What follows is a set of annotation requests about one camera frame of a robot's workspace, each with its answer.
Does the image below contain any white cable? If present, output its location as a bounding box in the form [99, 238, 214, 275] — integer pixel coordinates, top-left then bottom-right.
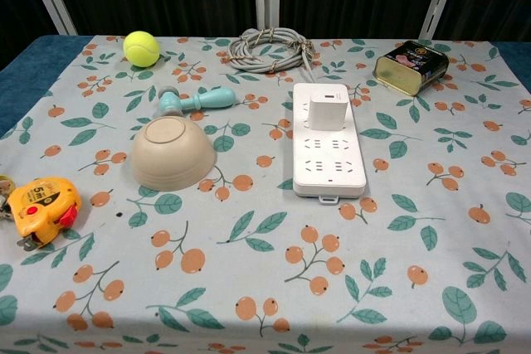
[227, 27, 319, 82]

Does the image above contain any floral patterned tablecloth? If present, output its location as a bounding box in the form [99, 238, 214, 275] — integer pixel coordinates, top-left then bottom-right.
[0, 34, 531, 354]

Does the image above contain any black and gold tin can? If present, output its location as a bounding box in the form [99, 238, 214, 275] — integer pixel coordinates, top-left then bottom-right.
[374, 40, 451, 98]

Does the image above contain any light blue toy hammer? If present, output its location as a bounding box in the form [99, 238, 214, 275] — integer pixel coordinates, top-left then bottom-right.
[152, 85, 236, 119]

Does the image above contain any yellow tape measure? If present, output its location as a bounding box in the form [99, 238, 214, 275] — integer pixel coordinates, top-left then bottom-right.
[7, 176, 83, 252]

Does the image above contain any blue table cover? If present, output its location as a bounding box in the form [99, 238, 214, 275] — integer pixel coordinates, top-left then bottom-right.
[0, 34, 95, 139]

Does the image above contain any white power strip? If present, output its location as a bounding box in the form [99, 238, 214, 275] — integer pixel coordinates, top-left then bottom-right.
[291, 82, 368, 207]

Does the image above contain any beige upturned bowl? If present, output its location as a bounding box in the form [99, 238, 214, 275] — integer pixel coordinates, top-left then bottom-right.
[131, 115, 218, 192]

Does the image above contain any white plug adapter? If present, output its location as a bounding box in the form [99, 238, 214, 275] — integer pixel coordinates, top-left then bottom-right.
[305, 96, 342, 132]

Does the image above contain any yellow tennis ball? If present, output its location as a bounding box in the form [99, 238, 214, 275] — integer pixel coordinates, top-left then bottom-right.
[123, 30, 161, 68]

